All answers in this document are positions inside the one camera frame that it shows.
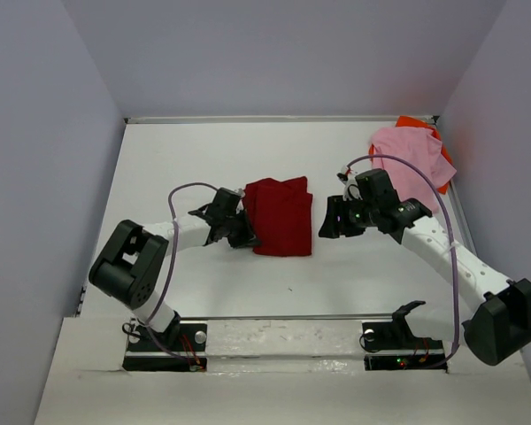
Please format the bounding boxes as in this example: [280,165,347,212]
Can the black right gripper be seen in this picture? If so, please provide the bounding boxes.
[317,195,378,239]

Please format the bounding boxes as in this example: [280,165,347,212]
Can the dark red t shirt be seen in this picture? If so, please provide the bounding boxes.
[242,176,313,257]

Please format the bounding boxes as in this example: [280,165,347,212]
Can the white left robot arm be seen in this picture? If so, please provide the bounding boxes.
[88,182,259,357]

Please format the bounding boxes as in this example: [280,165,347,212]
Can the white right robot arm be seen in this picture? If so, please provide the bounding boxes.
[319,169,531,366]

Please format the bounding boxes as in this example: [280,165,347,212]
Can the pink t shirt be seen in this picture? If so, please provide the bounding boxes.
[369,126,458,213]

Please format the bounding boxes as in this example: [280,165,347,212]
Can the orange t shirt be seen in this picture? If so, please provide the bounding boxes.
[368,116,456,203]

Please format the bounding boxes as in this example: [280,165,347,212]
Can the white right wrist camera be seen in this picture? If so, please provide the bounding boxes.
[337,166,361,201]

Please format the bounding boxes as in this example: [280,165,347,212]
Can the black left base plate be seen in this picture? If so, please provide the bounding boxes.
[121,320,208,373]

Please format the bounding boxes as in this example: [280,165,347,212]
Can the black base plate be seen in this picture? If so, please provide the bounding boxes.
[359,322,448,371]
[121,320,208,373]

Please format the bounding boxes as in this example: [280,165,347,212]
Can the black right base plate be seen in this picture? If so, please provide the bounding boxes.
[359,322,448,371]

